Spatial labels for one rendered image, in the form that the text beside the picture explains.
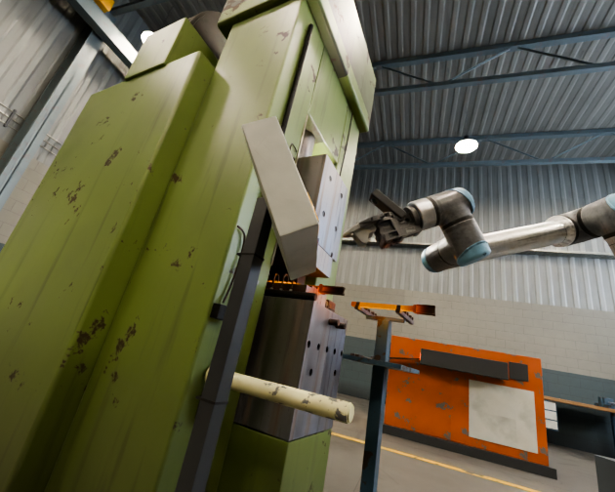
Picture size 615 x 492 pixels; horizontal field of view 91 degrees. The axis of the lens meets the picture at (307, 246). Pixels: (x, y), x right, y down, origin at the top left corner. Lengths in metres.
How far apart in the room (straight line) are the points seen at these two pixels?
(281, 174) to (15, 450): 1.13
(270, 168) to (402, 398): 4.27
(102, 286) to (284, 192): 0.85
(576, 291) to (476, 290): 2.15
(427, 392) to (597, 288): 6.32
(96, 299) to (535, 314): 9.04
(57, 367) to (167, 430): 0.45
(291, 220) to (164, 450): 0.71
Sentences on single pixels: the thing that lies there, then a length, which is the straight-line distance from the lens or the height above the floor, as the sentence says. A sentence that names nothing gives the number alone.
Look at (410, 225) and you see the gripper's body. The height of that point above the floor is 1.12.
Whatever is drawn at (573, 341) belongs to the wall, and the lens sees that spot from 9.51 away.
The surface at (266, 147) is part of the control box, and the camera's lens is 0.67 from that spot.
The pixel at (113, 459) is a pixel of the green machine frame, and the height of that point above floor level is 0.36.
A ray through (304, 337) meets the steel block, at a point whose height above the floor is 0.78.
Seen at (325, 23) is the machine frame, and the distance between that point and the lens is 1.90.
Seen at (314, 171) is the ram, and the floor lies 1.48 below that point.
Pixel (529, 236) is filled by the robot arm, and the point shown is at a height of 1.23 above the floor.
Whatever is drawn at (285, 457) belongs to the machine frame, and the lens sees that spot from 1.13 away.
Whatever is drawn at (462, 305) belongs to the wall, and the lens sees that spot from 9.04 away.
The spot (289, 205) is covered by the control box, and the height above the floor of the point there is 0.99.
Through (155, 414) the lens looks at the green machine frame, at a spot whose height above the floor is 0.50.
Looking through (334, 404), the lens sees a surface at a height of 0.63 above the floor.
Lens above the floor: 0.72
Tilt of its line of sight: 20 degrees up
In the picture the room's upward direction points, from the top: 11 degrees clockwise
